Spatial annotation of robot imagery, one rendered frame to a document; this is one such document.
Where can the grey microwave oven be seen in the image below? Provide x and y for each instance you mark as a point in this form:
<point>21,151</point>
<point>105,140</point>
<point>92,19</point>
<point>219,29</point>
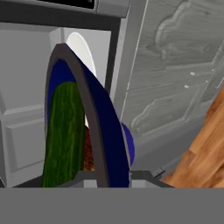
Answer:
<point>26,67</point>

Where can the grey wood-grain cupboard door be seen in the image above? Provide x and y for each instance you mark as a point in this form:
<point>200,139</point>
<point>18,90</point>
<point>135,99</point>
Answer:
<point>172,67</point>

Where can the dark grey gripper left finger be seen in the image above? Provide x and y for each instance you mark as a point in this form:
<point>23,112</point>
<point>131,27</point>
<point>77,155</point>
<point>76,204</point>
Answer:
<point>87,176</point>

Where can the white round microwave plate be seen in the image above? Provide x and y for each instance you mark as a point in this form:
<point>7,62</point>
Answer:
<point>83,51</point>

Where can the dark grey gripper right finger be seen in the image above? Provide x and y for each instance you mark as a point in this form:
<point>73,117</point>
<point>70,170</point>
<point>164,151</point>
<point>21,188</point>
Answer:
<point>143,176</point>

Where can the blue bowl with grey rim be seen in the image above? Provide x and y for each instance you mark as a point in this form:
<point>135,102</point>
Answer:
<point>109,137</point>

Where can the brown steak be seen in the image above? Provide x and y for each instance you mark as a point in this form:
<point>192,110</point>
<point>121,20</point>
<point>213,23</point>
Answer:
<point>89,154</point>

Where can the grey microwave door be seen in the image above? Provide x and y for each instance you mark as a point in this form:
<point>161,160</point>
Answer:
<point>24,145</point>

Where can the green cucumber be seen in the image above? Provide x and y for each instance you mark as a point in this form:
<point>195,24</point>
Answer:
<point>64,134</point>

